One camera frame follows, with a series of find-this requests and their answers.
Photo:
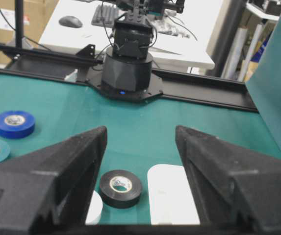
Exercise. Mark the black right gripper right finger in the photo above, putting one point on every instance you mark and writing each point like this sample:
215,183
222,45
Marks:
232,184

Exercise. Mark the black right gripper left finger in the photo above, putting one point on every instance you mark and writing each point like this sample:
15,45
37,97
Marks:
50,189

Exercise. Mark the white tape roll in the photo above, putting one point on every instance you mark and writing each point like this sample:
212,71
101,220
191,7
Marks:
95,209

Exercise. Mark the black tape roll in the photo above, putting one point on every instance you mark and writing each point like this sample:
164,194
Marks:
120,189

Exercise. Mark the blue tape roll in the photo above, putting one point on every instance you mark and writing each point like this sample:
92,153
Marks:
16,124

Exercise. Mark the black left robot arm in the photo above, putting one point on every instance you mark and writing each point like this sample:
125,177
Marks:
127,67

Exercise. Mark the white plastic tray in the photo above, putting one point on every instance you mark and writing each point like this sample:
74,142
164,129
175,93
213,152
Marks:
170,197

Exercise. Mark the green table cloth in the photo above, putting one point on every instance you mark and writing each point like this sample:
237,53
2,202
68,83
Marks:
140,135

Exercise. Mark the white desk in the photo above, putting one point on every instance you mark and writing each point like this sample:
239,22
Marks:
70,29

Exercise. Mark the black computer mouse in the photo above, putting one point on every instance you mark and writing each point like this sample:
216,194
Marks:
70,21

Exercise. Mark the grey keyboard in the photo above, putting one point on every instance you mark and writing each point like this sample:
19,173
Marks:
106,15

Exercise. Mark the black vertical pole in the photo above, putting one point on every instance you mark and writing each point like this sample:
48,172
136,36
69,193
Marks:
19,23

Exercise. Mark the black aluminium frame rail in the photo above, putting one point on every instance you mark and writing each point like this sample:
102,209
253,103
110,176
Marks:
55,66

